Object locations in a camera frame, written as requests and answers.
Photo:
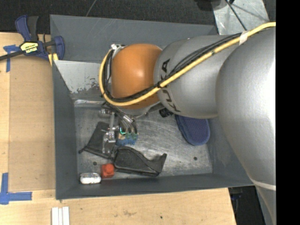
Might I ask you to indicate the small white case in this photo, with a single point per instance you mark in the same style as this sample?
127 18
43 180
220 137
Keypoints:
90 178

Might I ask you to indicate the small red block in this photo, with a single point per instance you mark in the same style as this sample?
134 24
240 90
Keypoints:
107 170

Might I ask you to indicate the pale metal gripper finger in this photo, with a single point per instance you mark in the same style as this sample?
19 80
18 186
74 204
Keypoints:
112 146
105 144

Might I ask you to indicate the small blue toy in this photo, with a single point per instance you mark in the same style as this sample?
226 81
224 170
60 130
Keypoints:
123 141

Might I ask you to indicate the grey metal bin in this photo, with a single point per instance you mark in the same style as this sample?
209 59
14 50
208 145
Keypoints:
164 139

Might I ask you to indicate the pale wood board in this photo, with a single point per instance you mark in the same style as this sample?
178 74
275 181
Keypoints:
30 125

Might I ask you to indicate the black fabric pouch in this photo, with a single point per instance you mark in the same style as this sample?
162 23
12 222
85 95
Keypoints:
136 160
96 139

